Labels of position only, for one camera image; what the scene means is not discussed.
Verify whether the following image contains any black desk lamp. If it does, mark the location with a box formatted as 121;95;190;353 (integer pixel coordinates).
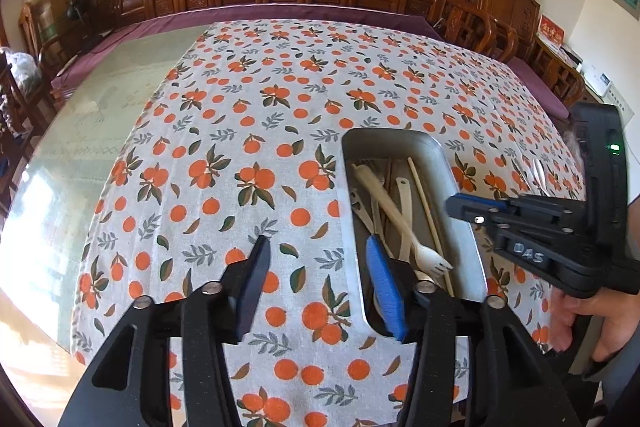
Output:
66;0;101;50

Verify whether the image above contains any white plastic fork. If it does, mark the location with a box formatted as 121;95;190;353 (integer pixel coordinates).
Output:
351;163;454;277

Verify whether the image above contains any white and brown cardboard box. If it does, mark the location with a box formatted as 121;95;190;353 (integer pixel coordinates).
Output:
24;0;95;40

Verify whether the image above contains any long purple seat cushion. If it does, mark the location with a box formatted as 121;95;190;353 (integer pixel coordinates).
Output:
49;4;447;90

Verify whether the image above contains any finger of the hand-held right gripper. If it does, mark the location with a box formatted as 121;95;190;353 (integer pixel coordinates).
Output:
444;193;592;229
486;223;591;276

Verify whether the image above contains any person's right hand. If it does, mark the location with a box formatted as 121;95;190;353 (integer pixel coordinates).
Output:
549;292;640;364

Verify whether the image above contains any orange print tablecloth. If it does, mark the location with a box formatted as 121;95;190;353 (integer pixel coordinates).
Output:
70;18;588;427

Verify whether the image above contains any dark wooden chopstick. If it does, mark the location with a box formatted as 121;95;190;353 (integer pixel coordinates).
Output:
384;156;397;210

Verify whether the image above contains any white plastic bag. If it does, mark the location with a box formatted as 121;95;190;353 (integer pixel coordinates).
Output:
0;46;42;94

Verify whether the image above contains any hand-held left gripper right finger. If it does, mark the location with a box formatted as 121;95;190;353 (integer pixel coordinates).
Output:
366;235;583;427

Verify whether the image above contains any red desk calendar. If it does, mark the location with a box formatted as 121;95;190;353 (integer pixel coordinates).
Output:
537;14;567;51

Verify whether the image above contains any white electronic device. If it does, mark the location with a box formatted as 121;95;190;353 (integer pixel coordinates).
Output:
581;63;627;102

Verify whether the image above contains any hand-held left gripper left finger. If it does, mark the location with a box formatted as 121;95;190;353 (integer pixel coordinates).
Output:
57;235;272;427

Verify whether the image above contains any light wooden chopstick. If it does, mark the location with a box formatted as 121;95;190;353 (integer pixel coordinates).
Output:
406;156;455;299

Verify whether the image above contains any person's right forearm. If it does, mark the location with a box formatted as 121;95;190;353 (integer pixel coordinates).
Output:
582;347;640;427

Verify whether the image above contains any carved wooden armchair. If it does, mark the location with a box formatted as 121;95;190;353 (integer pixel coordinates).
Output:
434;0;542;64

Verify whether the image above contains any wooden side table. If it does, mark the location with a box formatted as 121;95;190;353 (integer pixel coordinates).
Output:
529;34;590;108

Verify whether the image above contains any white plastic spoon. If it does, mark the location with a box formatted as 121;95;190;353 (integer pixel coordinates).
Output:
396;177;422;266

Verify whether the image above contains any rectangular metal container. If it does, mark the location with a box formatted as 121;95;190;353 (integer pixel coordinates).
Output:
342;128;489;341

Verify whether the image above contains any dark wooden chair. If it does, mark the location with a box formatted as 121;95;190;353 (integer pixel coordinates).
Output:
0;62;57;190

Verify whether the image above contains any metal fork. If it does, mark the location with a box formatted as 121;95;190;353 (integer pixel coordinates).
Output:
367;160;389;188

